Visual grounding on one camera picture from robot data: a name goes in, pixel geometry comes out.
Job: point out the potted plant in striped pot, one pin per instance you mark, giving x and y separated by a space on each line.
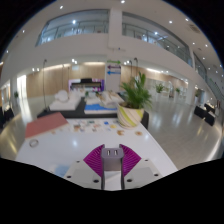
130 115

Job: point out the black draped tables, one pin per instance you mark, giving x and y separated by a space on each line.
6 116

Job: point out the black piano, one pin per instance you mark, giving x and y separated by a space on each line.
86 81

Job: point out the blue mat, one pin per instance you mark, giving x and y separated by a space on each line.
98 108

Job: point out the pink flat board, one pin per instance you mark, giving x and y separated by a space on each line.
46 125

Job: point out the white sculpture model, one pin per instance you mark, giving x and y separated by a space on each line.
65 101

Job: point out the small green potted plant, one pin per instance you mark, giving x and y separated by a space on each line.
16 94

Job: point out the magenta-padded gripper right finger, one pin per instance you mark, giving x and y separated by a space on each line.
130 160

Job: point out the colourful arrow direction signs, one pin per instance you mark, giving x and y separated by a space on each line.
114 66

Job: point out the light blue power strip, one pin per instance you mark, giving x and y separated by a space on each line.
62 170

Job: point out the black chair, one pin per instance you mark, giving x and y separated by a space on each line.
145 120

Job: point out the small brown biscuit-shaped piece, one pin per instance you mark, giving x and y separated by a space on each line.
120 132

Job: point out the group of black seats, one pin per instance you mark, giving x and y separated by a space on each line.
203 111

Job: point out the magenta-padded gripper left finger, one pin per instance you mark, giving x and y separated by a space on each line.
94 160

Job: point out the black low platform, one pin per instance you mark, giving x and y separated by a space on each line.
80 113

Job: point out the small round tan disc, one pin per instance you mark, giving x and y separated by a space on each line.
138 133

